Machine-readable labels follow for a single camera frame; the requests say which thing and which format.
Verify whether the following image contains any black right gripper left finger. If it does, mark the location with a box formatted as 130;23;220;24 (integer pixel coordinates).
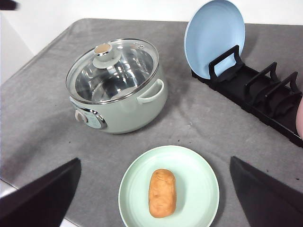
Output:
0;158;82;227

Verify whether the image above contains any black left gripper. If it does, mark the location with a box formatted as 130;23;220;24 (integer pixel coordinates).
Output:
0;0;17;10

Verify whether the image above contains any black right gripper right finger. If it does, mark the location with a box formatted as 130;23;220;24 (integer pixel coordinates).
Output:
230;156;303;227

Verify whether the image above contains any green plate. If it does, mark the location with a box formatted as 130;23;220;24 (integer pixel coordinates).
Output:
118;145;220;227

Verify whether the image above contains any brown potato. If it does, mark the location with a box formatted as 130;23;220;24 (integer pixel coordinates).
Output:
148;168;177;218

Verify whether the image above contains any glass lid with green knob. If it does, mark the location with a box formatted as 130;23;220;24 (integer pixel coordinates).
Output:
66;38;159;105

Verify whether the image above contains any dark red plate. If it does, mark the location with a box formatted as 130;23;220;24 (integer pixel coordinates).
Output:
296;96;303;140

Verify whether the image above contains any black plate rack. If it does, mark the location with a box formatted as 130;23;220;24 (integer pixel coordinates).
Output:
191;45;303;148

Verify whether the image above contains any green electric steamer pot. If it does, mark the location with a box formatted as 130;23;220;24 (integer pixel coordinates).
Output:
69;67;168;133

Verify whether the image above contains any blue plate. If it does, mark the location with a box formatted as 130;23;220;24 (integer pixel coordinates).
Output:
184;0;246;78

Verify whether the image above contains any grey table cloth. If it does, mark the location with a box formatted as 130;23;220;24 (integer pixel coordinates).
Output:
0;19;303;227

